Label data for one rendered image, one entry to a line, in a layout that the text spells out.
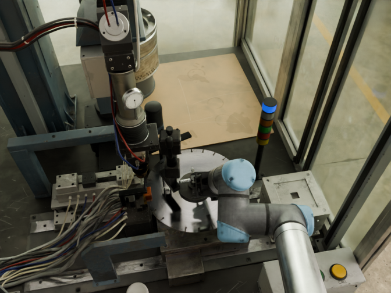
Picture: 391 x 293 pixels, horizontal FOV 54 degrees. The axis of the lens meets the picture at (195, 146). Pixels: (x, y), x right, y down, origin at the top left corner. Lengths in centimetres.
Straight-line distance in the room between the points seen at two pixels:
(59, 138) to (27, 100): 28
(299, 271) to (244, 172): 25
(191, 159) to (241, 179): 48
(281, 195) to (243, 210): 46
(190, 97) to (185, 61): 28
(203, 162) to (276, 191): 27
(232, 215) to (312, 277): 23
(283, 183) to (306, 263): 61
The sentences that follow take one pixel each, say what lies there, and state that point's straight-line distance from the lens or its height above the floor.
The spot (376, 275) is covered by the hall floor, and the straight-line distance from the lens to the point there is 236.
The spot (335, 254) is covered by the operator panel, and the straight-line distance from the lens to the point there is 128.
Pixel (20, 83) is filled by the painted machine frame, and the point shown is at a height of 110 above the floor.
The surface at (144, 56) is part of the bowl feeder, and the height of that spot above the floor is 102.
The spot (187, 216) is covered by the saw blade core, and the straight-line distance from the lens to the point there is 121.
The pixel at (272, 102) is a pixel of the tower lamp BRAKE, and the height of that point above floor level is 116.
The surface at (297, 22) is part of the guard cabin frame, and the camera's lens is 146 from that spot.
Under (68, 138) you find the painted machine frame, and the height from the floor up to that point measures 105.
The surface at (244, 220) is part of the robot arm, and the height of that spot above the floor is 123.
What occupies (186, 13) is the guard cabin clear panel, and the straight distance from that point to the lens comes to 208.
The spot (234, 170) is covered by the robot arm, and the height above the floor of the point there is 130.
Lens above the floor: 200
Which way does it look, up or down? 50 degrees down
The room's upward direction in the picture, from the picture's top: straight up
